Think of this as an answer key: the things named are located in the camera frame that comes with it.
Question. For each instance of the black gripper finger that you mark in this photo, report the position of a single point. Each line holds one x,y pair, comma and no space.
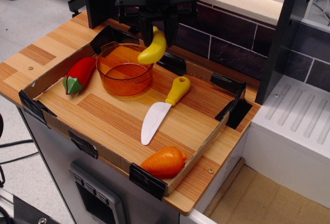
146,30
170,28

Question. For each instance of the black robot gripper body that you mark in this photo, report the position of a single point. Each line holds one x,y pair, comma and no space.
145,12

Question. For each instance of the yellow toy banana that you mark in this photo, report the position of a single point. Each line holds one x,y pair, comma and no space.
156,50

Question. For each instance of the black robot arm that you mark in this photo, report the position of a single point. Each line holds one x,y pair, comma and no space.
145,12

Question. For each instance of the cardboard fence with black tape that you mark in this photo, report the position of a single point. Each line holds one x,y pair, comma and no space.
206,124

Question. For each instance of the orange transparent plastic pot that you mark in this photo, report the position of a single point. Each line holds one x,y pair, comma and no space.
120,72

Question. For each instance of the red toy chili pepper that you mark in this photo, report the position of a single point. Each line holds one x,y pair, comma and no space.
77,77

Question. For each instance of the orange toy carrot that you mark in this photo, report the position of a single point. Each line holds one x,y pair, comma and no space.
166,163

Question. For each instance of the white toy sink drainboard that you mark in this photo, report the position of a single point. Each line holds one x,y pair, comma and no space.
297,114

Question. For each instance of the grey toy oven front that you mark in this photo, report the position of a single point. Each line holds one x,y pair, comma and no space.
104,205

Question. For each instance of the yellow handled toy knife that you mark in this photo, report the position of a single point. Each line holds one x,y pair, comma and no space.
158,110

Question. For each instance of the black vertical post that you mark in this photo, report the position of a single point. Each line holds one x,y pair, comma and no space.
293,11

